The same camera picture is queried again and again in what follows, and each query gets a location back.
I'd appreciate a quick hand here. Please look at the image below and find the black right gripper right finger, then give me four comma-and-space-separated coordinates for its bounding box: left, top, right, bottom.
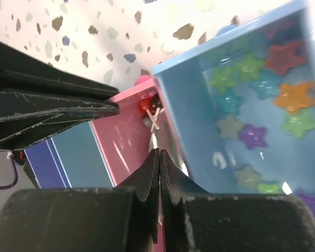
160, 150, 208, 251

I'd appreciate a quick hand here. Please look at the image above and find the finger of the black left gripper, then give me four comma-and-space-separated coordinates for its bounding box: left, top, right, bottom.
0, 90, 119, 151
0, 42, 119, 101

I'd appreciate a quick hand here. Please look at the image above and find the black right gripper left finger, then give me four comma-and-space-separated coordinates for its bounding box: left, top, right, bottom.
117, 149, 160, 243

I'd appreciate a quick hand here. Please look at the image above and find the silver metal scoop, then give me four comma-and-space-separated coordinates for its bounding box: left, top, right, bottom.
149, 118, 188, 176

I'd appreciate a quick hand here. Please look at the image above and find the pink candy bin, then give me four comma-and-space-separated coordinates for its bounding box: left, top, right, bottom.
90, 76, 192, 252

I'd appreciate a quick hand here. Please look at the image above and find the purple candy bin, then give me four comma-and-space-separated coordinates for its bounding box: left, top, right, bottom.
24, 139, 71, 188

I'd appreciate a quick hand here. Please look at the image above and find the blue end candy bin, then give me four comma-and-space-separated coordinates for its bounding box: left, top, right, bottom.
153, 1, 315, 217

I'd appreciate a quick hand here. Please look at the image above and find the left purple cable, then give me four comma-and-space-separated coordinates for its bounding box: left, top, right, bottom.
0, 154, 18, 191

